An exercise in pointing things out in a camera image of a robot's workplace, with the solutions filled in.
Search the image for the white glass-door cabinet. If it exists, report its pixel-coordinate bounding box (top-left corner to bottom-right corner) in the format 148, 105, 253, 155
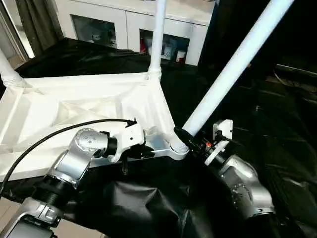
54, 0, 214, 66

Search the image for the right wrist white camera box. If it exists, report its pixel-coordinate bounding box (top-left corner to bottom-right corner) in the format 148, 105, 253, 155
206, 119, 234, 167

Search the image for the white plastic table top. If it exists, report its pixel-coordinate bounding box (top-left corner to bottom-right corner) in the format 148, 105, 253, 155
0, 72, 190, 181

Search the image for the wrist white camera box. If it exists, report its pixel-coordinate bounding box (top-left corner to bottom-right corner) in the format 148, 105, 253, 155
206, 119, 234, 167
108, 121, 147, 163

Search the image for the grey curtain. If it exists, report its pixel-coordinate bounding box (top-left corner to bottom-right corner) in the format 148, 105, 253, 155
15, 0, 64, 53

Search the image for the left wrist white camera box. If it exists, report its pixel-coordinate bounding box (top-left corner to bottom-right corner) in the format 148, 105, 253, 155
108, 121, 147, 163

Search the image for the black plastic mat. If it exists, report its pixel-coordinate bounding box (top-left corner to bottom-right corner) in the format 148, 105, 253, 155
0, 37, 317, 238

